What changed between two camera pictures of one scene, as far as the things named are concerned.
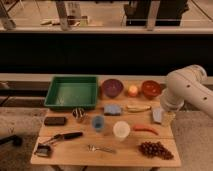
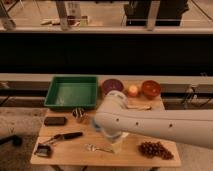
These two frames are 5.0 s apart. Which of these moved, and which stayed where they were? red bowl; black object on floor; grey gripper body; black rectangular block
Moved: grey gripper body
Stayed: black rectangular block; black object on floor; red bowl
